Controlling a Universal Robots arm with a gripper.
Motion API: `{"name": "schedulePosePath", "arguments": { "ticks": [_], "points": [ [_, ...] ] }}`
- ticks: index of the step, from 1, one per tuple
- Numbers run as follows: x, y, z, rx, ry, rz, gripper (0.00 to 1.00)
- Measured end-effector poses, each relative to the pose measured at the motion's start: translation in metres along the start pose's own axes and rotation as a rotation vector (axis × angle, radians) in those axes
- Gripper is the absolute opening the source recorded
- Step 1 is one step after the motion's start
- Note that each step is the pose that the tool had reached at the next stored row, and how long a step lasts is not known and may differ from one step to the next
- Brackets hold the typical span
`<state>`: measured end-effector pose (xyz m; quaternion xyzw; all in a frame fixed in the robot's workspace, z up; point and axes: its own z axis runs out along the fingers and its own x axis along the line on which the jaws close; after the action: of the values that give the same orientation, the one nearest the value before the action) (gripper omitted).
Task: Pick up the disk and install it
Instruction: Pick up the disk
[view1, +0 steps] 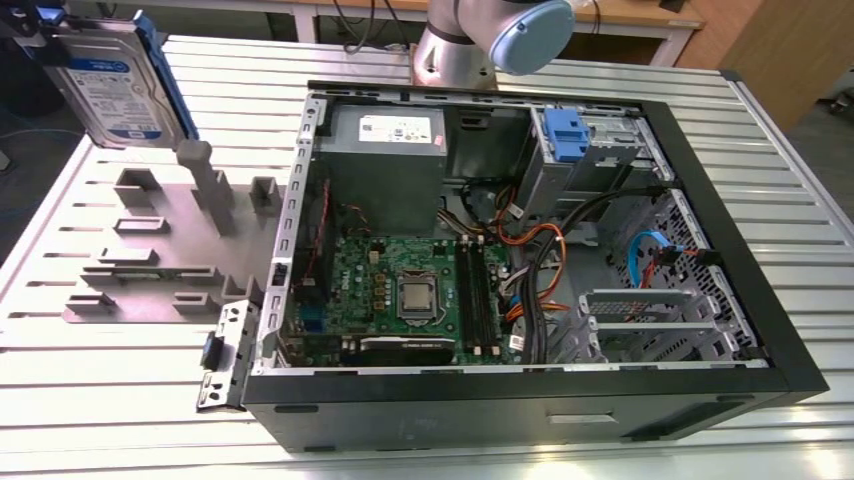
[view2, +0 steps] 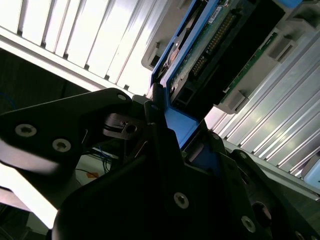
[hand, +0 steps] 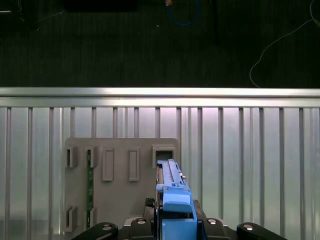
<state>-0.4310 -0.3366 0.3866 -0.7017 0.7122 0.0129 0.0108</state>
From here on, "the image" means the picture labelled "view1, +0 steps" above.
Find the hard disk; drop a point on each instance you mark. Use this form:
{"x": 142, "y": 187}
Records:
{"x": 114, "y": 100}

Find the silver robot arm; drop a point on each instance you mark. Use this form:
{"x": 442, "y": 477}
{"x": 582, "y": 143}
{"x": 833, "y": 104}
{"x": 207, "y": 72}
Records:
{"x": 454, "y": 60}

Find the metal disk bay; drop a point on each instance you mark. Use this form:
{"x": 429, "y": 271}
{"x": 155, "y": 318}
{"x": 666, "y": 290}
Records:
{"x": 641, "y": 327}

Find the grey parts rack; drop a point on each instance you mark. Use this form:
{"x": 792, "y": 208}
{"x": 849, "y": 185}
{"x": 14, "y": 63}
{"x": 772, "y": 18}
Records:
{"x": 174, "y": 260}

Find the green RAM stick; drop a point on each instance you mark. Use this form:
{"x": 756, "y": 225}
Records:
{"x": 150, "y": 275}

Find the grey power supply unit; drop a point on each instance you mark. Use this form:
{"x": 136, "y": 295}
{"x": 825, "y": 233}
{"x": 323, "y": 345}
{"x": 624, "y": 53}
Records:
{"x": 381, "y": 190}

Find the green motherboard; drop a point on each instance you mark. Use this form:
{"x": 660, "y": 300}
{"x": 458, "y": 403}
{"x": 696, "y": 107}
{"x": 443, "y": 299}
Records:
{"x": 363, "y": 320}

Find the silver CPU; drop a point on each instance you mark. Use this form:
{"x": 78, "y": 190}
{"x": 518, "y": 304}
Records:
{"x": 418, "y": 297}

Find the black CPU socket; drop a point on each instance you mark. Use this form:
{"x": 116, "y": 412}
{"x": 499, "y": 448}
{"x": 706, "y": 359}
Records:
{"x": 417, "y": 320}

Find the blue plastic drive latch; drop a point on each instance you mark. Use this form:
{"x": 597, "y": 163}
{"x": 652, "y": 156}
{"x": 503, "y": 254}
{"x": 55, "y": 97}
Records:
{"x": 566, "y": 135}

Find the black graphics card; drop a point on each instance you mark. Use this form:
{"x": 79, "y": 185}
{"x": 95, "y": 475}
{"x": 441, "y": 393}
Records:
{"x": 401, "y": 346}

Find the black RAM slot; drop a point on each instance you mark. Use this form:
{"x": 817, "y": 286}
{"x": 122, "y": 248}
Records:
{"x": 486, "y": 295}
{"x": 469, "y": 295}

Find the metal optical drive cage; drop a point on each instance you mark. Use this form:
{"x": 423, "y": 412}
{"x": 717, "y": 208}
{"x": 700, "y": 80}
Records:
{"x": 567, "y": 185}

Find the black PC case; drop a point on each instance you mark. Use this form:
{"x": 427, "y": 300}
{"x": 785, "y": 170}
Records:
{"x": 467, "y": 410}

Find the wooden cabinet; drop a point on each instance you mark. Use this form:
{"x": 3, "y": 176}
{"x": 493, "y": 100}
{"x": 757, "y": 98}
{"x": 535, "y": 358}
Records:
{"x": 788, "y": 60}

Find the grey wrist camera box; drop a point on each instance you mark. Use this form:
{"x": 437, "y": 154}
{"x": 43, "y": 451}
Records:
{"x": 30, "y": 39}

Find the wooden desk white frame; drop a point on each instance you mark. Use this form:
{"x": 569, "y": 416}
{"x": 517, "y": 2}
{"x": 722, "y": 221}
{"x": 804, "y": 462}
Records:
{"x": 302, "y": 30}

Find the metal card retention bracket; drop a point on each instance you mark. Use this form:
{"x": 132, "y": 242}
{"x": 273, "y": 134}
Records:
{"x": 230, "y": 325}

